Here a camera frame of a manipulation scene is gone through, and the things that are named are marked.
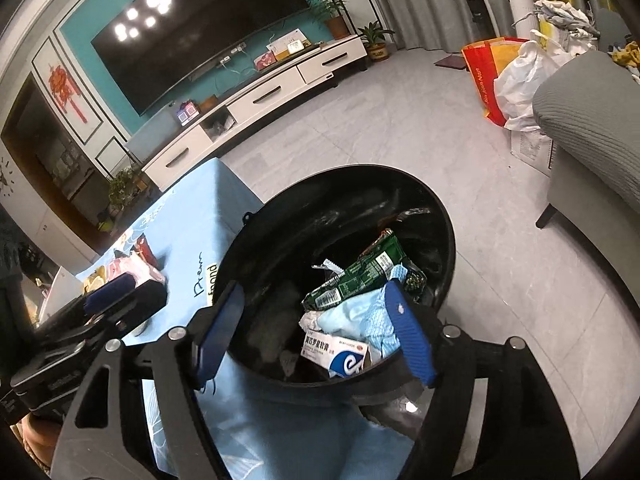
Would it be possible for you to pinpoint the white yellow box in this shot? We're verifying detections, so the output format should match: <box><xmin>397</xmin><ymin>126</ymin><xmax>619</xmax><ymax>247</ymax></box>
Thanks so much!
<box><xmin>265</xmin><ymin>27</ymin><xmax>308</xmax><ymax>58</ymax></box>

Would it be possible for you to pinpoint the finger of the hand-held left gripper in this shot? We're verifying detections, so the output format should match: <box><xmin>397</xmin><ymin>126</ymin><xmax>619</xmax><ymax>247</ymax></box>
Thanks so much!
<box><xmin>37</xmin><ymin>275</ymin><xmax>168</xmax><ymax>341</ymax></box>

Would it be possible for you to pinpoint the white blue medicine box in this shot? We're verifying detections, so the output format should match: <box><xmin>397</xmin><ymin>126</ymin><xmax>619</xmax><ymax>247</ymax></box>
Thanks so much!
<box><xmin>301</xmin><ymin>331</ymin><xmax>371</xmax><ymax>380</ymax></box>

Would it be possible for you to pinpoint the black television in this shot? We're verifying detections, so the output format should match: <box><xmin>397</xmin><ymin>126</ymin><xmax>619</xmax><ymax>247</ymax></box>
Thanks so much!
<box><xmin>90</xmin><ymin>0</ymin><xmax>326</xmax><ymax>117</ymax></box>

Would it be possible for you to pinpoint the small potted plant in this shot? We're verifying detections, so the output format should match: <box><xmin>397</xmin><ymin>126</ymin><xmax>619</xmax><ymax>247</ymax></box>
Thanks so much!
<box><xmin>357</xmin><ymin>21</ymin><xmax>396</xmax><ymax>62</ymax></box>

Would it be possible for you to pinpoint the white tissue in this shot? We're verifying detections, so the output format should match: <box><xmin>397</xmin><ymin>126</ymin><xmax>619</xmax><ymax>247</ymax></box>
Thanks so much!
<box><xmin>299</xmin><ymin>310</ymin><xmax>326</xmax><ymax>334</ymax></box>

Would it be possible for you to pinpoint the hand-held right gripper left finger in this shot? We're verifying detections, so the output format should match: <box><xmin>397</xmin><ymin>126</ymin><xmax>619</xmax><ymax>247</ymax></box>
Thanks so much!
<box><xmin>55</xmin><ymin>280</ymin><xmax>246</xmax><ymax>480</ymax></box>

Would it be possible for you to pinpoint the large white plastic bag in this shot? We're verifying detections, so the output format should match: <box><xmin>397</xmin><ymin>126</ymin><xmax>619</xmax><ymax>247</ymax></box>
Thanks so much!
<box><xmin>494</xmin><ymin>40</ymin><xmax>573</xmax><ymax>133</ymax></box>

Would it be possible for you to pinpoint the white tv cabinet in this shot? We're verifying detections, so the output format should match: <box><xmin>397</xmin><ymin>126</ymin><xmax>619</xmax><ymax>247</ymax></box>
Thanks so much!
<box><xmin>141</xmin><ymin>35</ymin><xmax>368</xmax><ymax>192</ymax></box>

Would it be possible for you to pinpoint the white box with red mark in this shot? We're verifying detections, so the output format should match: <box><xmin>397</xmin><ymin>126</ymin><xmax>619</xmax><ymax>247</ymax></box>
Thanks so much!
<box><xmin>40</xmin><ymin>265</ymin><xmax>86</xmax><ymax>321</ymax></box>

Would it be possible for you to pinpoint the grey curtain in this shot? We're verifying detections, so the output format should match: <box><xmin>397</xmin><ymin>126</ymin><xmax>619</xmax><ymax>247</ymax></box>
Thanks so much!
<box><xmin>360</xmin><ymin>0</ymin><xmax>506</xmax><ymax>53</ymax></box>

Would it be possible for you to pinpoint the dark green wrapper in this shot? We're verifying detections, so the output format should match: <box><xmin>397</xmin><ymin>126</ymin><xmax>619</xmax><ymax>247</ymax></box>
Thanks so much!
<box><xmin>387</xmin><ymin>260</ymin><xmax>427</xmax><ymax>306</ymax></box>

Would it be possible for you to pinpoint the black trash bin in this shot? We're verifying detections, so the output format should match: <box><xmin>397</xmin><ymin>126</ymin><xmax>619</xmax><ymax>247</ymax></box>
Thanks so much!
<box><xmin>212</xmin><ymin>164</ymin><xmax>457</xmax><ymax>406</ymax></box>

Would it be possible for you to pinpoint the bushy potted plant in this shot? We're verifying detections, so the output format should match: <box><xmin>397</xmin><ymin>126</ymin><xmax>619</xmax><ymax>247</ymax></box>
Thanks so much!
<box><xmin>107</xmin><ymin>167</ymin><xmax>151</xmax><ymax>216</ymax></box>

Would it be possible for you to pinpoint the blue face mask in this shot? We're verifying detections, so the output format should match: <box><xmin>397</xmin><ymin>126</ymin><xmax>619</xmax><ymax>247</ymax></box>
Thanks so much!
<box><xmin>317</xmin><ymin>290</ymin><xmax>403</xmax><ymax>358</ymax></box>

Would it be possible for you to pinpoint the small clothes pile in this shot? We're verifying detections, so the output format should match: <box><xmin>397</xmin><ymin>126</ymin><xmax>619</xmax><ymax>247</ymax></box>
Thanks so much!
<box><xmin>607</xmin><ymin>40</ymin><xmax>640</xmax><ymax>81</ymax></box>

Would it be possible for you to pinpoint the yellow snack bag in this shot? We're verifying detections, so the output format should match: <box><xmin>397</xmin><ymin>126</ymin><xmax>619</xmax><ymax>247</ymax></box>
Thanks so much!
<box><xmin>84</xmin><ymin>266</ymin><xmax>110</xmax><ymax>292</ymax></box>

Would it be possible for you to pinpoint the person's left forearm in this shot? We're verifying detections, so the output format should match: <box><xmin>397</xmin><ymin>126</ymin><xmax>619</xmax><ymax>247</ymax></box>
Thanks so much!
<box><xmin>12</xmin><ymin>410</ymin><xmax>66</xmax><ymax>463</ymax></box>

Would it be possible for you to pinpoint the white paper roll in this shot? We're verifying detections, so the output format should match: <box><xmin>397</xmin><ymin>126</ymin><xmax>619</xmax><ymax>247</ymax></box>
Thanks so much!
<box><xmin>501</xmin><ymin>0</ymin><xmax>538</xmax><ymax>41</ymax></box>

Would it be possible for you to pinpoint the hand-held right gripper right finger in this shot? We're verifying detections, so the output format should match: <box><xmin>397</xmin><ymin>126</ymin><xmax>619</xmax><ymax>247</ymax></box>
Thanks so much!
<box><xmin>382</xmin><ymin>280</ymin><xmax>583</xmax><ymax>480</ymax></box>

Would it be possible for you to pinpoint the green snack packet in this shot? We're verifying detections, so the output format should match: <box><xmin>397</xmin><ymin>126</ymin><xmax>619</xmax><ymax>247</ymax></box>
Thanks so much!
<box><xmin>301</xmin><ymin>229</ymin><xmax>408</xmax><ymax>311</ymax></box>

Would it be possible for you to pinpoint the white power strip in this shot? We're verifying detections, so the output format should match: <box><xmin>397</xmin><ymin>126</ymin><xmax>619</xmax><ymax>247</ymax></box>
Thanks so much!
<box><xmin>217</xmin><ymin>42</ymin><xmax>248</xmax><ymax>66</ymax></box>

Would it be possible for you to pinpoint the tall potted plant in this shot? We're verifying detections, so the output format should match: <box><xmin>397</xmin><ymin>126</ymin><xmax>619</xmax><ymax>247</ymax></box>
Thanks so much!
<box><xmin>307</xmin><ymin>0</ymin><xmax>353</xmax><ymax>41</ymax></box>

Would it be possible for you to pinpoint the red yellow shopping bag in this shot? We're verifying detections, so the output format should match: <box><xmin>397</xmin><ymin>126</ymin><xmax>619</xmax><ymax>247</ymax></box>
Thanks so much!
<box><xmin>461</xmin><ymin>37</ymin><xmax>531</xmax><ymax>127</ymax></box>

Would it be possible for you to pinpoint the grey sofa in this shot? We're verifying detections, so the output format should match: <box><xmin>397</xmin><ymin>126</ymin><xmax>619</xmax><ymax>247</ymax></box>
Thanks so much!
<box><xmin>532</xmin><ymin>10</ymin><xmax>640</xmax><ymax>311</ymax></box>

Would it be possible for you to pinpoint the crumpled grey white cloth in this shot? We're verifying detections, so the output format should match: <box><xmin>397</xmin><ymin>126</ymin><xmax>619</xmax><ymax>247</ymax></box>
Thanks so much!
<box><xmin>532</xmin><ymin>0</ymin><xmax>601</xmax><ymax>38</ymax></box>

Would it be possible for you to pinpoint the red knot ornament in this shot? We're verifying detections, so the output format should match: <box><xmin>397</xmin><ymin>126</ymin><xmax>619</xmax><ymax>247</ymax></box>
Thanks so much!
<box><xmin>47</xmin><ymin>64</ymin><xmax>88</xmax><ymax>123</ymax></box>

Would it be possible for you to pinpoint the pink packet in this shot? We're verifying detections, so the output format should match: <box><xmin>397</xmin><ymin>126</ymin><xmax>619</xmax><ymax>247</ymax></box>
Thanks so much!
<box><xmin>107</xmin><ymin>252</ymin><xmax>168</xmax><ymax>286</ymax></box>

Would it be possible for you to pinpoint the grey storage box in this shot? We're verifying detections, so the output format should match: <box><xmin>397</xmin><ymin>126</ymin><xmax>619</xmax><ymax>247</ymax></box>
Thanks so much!
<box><xmin>125</xmin><ymin>105</ymin><xmax>181</xmax><ymax>161</ymax></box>

